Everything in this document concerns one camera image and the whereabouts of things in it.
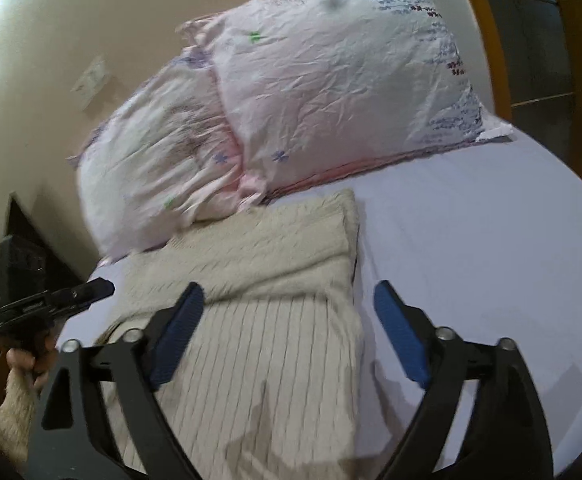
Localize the person's left hand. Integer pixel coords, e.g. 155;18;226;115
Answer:
6;330;59;392

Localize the right pink floral pillow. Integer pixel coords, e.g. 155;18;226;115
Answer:
180;0;511;195

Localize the lavender bed sheet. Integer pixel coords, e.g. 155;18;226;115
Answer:
55;127;582;476

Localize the left pink floral pillow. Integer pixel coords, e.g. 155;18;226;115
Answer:
76;47;266;261

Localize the pink floral pillow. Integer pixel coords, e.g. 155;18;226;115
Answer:
76;47;266;261
180;0;511;195

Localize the beige cable-knit sweater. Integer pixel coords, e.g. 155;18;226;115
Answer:
0;190;363;479

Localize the white wall switch plate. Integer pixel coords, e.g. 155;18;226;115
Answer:
70;55;111;110

